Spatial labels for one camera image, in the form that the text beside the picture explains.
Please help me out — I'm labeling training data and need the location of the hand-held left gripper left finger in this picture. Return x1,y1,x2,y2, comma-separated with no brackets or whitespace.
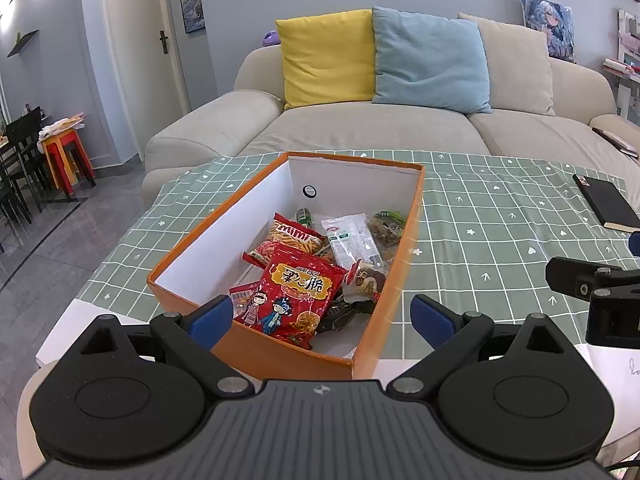
60,294,256,397

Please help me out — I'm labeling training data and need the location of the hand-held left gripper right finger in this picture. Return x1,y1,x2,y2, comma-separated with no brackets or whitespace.
385,294,583,397

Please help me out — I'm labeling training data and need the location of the red spicy strip packet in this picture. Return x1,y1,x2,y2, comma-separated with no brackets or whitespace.
229,282,261,321

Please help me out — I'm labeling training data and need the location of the orange cardboard box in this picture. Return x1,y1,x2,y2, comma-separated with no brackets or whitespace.
146,151,426,381

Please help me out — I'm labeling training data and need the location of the brown round snack packet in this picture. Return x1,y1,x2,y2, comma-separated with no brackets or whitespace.
345,260,388,306

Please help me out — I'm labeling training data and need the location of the red snack bag with figures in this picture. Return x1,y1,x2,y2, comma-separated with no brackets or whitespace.
233,252,349,351

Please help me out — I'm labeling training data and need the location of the dark green seaweed packet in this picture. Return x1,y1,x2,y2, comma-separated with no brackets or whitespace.
315,292,381,333

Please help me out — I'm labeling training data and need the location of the clear packet with green label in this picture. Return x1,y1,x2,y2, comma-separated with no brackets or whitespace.
367,210,407,251

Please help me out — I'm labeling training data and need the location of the orange shrimp stick bag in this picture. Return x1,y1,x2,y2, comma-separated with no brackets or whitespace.
243,212,328,267

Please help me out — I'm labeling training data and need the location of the white clear snack packet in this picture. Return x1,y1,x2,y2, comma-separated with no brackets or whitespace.
320,213,383,271

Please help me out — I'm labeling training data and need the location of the black notebook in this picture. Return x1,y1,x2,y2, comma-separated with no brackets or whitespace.
572,174,640,233

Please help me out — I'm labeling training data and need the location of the green checked tablecloth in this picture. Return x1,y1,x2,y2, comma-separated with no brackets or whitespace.
75,149,640,361

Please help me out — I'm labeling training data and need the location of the dark book on sofa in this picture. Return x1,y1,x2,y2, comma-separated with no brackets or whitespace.
591,127,640,158

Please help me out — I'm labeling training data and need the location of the white printed table cover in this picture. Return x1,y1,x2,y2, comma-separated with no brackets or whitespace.
35,297,640,461

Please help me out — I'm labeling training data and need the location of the pile of books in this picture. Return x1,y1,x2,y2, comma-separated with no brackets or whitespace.
602,7,640,78

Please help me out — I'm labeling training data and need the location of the beige pillow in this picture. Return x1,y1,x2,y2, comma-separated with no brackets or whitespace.
457,12,557,117

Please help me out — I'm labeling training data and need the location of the beige sofa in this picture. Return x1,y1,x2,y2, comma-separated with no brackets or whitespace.
141,10,640,211

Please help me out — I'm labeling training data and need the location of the red stool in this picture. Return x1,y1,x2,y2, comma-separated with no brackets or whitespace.
42,130,96,203

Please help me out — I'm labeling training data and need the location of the yellow stool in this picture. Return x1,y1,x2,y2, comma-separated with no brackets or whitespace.
44,137,67,188

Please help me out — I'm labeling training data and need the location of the printed figure pillow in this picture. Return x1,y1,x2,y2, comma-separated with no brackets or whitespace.
518,0,577,63

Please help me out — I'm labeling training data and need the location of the pale cloth on stool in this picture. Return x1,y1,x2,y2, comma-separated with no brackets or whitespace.
39,115,87,141

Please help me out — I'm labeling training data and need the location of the black dining chair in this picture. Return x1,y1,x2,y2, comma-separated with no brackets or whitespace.
4,106,51,211

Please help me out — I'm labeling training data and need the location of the light blue pillow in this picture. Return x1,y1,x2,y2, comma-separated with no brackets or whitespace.
371,6,493,115

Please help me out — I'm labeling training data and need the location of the cream door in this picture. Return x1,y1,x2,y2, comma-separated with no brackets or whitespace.
100,0,191,161

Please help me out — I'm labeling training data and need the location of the yellow pillow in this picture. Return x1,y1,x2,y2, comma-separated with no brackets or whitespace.
275,9,377,111

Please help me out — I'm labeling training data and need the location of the black wall shelf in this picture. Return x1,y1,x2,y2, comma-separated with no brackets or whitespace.
7,29,40,58

